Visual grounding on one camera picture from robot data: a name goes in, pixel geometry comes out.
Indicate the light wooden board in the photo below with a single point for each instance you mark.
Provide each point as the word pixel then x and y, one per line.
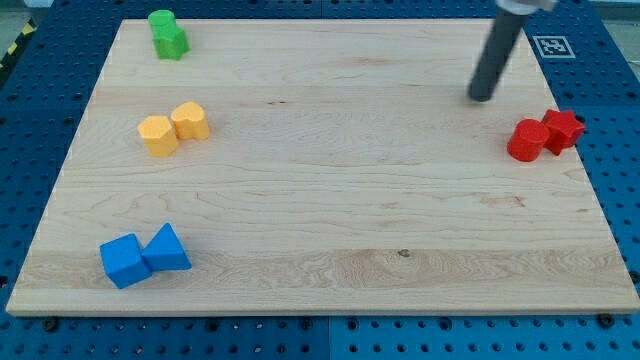
pixel 346 173

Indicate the yellow heart block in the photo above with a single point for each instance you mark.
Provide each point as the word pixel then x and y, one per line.
pixel 190 122

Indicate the yellow hexagon block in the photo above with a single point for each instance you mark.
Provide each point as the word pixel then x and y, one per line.
pixel 158 135

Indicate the blue triangle block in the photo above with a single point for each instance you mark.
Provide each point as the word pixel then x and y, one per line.
pixel 165 251

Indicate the green star block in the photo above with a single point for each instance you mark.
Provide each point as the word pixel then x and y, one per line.
pixel 170 42

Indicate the red cylinder block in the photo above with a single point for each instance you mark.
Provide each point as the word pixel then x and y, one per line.
pixel 527 140

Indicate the blue cube block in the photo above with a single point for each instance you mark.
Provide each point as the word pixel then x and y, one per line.
pixel 122 261

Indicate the green cylinder block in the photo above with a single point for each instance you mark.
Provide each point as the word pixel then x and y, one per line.
pixel 161 21

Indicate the red star block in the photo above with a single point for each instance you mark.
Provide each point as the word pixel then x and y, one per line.
pixel 564 130

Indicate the white fiducial marker tag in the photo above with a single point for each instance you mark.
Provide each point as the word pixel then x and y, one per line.
pixel 553 47

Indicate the yellow black hazard tape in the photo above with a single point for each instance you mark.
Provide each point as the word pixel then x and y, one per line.
pixel 17 48

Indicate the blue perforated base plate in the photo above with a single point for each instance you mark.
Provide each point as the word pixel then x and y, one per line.
pixel 41 106

